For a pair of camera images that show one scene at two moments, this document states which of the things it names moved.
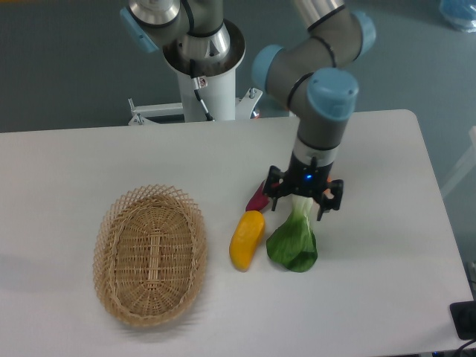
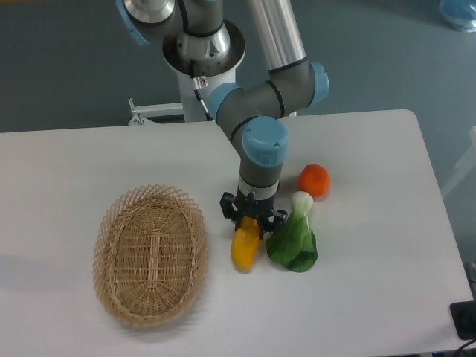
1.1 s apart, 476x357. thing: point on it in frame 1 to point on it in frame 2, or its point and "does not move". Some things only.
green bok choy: (294, 243) does not move
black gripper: (305, 178) to (248, 206)
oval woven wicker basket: (149, 254) does not move
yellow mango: (245, 239) does not move
